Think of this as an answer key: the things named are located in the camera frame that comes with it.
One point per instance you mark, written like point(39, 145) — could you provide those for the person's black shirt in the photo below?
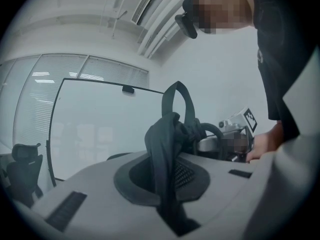
point(280, 59)

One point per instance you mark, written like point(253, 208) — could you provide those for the whiteboard on black stand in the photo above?
point(100, 121)

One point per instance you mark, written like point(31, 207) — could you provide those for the small black whiteboard clip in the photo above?
point(128, 89)

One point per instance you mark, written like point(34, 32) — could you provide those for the person's head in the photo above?
point(222, 6)

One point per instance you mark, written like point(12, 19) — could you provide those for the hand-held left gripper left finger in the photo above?
point(87, 184)

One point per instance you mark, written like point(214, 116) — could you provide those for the black swivel chair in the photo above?
point(23, 169)

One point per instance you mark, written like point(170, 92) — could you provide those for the glass partition with blinds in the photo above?
point(30, 96)

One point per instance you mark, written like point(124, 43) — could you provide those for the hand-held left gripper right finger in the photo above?
point(225, 189)

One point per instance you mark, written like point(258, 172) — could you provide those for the ceiling air vent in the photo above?
point(147, 1)

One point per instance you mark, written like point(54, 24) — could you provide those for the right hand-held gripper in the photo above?
point(237, 124)

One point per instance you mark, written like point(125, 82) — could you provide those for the person's right forearm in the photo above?
point(265, 141)

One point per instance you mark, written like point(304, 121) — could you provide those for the black head-mounted camera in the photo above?
point(186, 25)

